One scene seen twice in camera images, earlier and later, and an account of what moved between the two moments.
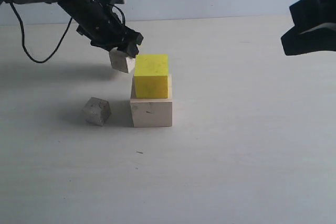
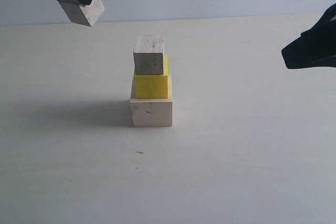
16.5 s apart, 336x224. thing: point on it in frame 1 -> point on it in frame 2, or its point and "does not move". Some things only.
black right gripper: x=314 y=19 -> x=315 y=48
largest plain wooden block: x=151 y=112 does not move
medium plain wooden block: x=121 y=61 -> x=148 y=54
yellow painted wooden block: x=151 y=75 does not move
